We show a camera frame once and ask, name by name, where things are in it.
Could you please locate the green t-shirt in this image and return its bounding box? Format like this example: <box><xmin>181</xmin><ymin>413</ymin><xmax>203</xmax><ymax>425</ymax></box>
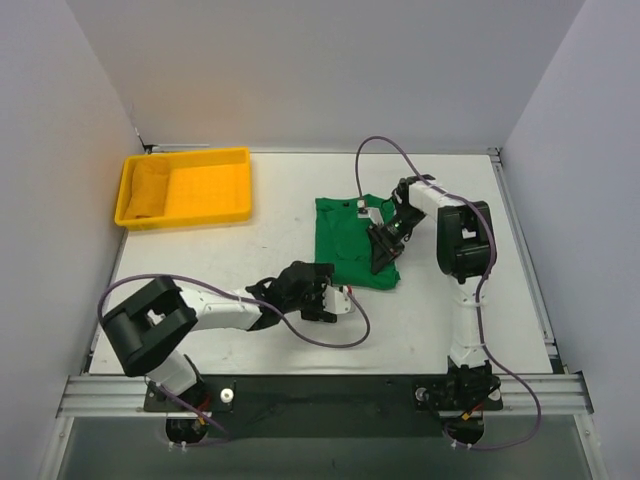
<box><xmin>315</xmin><ymin>197</ymin><xmax>400</xmax><ymax>291</ymax></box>

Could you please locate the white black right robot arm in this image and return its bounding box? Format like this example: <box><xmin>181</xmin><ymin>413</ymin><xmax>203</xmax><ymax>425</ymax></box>
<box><xmin>366</xmin><ymin>176</ymin><xmax>500</xmax><ymax>409</ymax></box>

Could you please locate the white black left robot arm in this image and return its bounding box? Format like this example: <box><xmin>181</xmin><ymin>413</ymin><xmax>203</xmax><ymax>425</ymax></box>
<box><xmin>100</xmin><ymin>261</ymin><xmax>352</xmax><ymax>411</ymax></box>

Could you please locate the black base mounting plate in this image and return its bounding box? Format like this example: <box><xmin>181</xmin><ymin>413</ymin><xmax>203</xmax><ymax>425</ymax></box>
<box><xmin>143</xmin><ymin>375</ymin><xmax>503</xmax><ymax>441</ymax></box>

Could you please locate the yellow plastic bin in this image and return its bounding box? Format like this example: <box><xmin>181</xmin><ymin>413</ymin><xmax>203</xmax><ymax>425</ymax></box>
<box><xmin>114</xmin><ymin>147</ymin><xmax>253</xmax><ymax>231</ymax></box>

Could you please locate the rolled yellow t-shirt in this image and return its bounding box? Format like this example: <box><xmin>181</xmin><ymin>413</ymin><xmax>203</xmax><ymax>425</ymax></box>
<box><xmin>124</xmin><ymin>157</ymin><xmax>170</xmax><ymax>220</ymax></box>

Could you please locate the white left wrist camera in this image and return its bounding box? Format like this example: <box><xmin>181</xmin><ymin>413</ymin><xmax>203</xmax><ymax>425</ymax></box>
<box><xmin>323</xmin><ymin>285</ymin><xmax>355</xmax><ymax>315</ymax></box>

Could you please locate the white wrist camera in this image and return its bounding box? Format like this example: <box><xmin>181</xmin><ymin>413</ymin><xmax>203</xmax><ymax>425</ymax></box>
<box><xmin>323</xmin><ymin>285</ymin><xmax>355</xmax><ymax>315</ymax></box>
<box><xmin>356</xmin><ymin>198</ymin><xmax>384</xmax><ymax>225</ymax></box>

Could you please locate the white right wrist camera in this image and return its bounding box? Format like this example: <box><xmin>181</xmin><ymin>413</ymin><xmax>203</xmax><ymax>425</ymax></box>
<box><xmin>356</xmin><ymin>198</ymin><xmax>384</xmax><ymax>225</ymax></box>

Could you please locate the aluminium right side rail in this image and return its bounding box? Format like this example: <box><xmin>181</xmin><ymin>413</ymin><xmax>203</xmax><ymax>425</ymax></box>
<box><xmin>489</xmin><ymin>155</ymin><xmax>566</xmax><ymax>374</ymax></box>

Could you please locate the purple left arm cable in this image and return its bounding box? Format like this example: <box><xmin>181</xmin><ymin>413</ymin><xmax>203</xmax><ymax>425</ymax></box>
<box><xmin>97</xmin><ymin>273</ymin><xmax>371</xmax><ymax>448</ymax></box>

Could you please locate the aluminium front frame rail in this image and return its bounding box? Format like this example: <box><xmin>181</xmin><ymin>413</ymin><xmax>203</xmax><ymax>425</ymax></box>
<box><xmin>57</xmin><ymin>374</ymin><xmax>594</xmax><ymax>418</ymax></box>

